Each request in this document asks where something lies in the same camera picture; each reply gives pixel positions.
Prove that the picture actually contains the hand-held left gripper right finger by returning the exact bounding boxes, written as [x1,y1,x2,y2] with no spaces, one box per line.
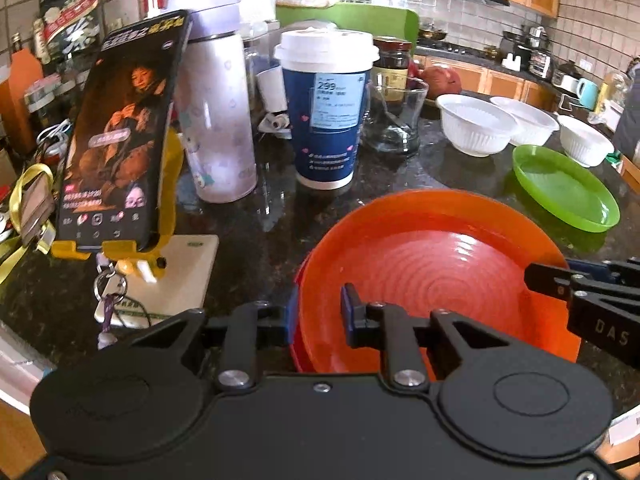
[341,283,513,395]

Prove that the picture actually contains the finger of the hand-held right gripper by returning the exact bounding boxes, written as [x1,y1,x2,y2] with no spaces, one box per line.
[524,261,640,306]
[566,257,640,286]

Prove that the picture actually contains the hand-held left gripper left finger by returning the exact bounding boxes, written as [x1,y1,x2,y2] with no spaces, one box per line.
[117,285,301,395]

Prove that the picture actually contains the red plate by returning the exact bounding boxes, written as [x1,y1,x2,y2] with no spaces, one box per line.
[291,265,323,374]

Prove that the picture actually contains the green plate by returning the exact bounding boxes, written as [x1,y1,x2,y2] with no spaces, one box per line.
[512,144,621,234]

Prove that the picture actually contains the orange plate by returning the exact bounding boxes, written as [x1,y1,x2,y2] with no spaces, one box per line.
[296,189,584,376]

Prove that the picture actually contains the white ribbed bowl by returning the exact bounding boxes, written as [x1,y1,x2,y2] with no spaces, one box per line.
[490,95,560,147]
[436,93,521,158]
[557,114,615,169]

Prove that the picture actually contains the beige card pad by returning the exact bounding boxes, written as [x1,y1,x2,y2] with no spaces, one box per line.
[94,233,221,330]

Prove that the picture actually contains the yellow phone stand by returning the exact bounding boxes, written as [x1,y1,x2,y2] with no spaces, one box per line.
[50,127,187,282]

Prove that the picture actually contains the teal mug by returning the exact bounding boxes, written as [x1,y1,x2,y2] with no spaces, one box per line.
[575,78,600,110]

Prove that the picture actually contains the clear glass jar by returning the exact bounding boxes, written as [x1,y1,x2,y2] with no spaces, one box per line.
[594,69,632,123]

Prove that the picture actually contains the clear glass vase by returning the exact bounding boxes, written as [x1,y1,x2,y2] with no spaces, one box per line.
[362,77,430,155]

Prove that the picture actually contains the wooden base cabinets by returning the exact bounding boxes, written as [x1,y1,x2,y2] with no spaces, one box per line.
[415,54,562,112]

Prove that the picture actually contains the blue paper cup white lid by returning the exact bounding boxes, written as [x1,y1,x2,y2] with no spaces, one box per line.
[273,28,381,191]

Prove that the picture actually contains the metal toaster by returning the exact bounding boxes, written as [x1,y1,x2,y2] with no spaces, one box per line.
[529,49,554,79]

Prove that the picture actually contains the lavender water bottle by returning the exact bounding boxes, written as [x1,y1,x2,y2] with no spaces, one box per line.
[166,0,259,205]

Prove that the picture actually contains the dark red apple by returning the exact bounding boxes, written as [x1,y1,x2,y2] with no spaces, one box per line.
[419,64,464,102]

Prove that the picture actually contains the black kitchen appliance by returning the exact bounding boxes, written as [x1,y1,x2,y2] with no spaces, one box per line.
[500,30,534,72]

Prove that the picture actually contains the black smartphone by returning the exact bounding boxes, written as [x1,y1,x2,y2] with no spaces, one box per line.
[53,8,194,254]

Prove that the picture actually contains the dark sauce jar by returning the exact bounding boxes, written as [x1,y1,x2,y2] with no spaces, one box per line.
[372,35,414,117]

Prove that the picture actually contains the brown card holder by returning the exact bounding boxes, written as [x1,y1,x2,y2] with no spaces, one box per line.
[16,172,57,247]

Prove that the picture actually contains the green cutting board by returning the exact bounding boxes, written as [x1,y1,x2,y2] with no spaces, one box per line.
[275,2,420,61]

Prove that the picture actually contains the orange cutting board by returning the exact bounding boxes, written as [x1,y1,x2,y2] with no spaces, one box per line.
[0,47,47,155]

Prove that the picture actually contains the dark printed snack bag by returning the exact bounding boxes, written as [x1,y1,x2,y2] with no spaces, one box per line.
[38,0,105,79]

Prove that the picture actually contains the key ring with charm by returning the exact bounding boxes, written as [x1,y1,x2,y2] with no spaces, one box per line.
[92,252,153,352]

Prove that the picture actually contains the yellow lanyard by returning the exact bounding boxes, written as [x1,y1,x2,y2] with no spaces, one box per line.
[0,162,57,287]

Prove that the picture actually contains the white cable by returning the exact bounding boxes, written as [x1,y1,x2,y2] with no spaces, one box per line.
[36,118,72,153]

